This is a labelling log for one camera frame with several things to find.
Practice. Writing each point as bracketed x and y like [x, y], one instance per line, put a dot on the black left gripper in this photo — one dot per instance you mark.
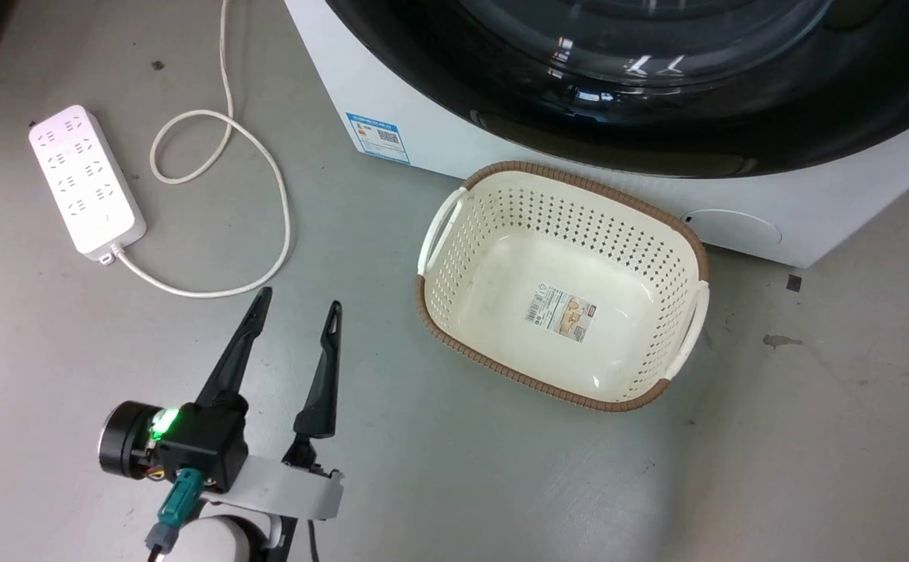
[204, 445]

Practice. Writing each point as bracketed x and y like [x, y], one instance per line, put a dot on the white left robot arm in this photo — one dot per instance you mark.
[220, 542]

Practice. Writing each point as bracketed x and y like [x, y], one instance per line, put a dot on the white washing machine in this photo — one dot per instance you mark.
[813, 211]

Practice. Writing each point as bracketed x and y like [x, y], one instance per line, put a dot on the black round washing machine door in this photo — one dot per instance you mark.
[657, 125]

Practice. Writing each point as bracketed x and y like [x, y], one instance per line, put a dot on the small black floor scrap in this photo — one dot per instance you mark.
[793, 282]

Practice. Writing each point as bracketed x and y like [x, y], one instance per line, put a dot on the blue energy label sticker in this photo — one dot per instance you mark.
[377, 137]

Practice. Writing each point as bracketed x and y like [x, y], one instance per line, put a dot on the cream laundry basket brown rim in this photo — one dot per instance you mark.
[501, 234]

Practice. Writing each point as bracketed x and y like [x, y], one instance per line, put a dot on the white power strip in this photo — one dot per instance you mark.
[83, 179]

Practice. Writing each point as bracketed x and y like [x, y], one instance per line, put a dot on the product label sticker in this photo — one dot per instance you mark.
[564, 311]

